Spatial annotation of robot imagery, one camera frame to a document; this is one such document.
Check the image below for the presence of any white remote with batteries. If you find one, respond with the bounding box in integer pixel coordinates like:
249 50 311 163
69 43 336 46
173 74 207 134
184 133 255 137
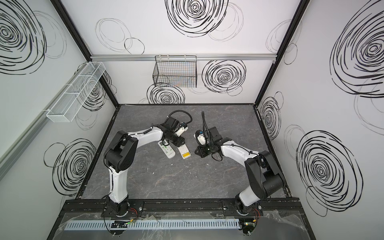
178 144 190 160

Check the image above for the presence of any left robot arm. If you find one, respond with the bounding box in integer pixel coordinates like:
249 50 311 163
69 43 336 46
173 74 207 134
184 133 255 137
104 117 191 217

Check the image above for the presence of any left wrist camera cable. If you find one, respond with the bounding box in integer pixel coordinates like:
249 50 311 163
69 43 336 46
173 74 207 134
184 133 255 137
167 109 193 127

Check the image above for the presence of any white slotted cable duct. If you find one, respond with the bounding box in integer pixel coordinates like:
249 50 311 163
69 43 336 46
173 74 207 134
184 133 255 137
64 219 241 231

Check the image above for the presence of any black wire basket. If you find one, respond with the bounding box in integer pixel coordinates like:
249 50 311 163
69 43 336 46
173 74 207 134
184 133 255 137
153 55 198 88

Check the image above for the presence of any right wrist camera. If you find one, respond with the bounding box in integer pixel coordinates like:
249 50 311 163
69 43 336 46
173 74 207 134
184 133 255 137
194 130 208 147

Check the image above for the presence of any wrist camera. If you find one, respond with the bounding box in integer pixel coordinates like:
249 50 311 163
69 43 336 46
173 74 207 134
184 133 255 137
194 130 208 147
175 127 188 137

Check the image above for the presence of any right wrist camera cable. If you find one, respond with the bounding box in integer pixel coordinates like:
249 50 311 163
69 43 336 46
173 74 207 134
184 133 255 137
200 110 212 142

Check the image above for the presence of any white mesh shelf basket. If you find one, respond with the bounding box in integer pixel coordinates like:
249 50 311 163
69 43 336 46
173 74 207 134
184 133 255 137
46 62 106 123

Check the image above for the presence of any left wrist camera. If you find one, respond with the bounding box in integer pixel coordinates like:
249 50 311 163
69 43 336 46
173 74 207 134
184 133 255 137
175 127 188 137

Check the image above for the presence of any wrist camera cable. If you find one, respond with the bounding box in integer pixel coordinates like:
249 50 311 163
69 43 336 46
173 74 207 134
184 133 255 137
200 110 212 142
167 109 193 127

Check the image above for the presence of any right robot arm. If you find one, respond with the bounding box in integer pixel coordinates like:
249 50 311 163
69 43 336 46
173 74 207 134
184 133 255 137
194 127 287 216

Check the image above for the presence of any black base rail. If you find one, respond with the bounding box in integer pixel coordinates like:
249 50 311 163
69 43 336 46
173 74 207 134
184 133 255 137
60 198 304 217

